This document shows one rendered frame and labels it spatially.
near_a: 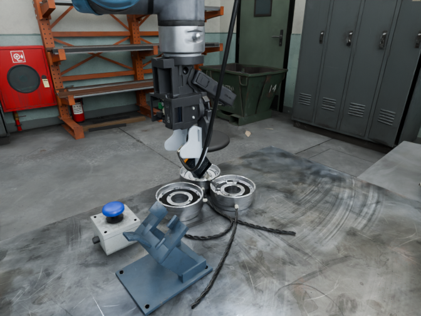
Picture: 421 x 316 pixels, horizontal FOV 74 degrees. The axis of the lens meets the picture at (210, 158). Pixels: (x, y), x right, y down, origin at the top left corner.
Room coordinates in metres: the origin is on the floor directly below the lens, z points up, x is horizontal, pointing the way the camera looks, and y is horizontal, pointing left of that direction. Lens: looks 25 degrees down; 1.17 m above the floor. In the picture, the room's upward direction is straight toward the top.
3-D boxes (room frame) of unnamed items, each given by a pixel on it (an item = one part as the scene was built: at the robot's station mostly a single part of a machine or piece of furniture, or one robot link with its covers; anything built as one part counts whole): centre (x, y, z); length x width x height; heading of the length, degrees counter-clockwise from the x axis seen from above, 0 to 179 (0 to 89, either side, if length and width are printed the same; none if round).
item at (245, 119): (4.03, -0.43, 0.35); 1.04 x 0.74 x 0.70; 38
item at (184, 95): (0.50, 0.05, 1.07); 0.09 x 0.08 x 0.12; 131
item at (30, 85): (3.54, 2.10, 0.50); 0.91 x 0.24 x 1.00; 128
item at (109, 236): (0.43, 0.19, 0.82); 0.08 x 0.07 x 0.05; 128
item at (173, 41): (0.50, 0.04, 1.15); 0.08 x 0.08 x 0.05
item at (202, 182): (0.64, 0.03, 0.82); 0.10 x 0.10 x 0.04
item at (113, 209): (0.44, 0.18, 0.85); 0.04 x 0.04 x 0.05
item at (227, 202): (0.57, -0.05, 0.82); 0.10 x 0.10 x 0.04
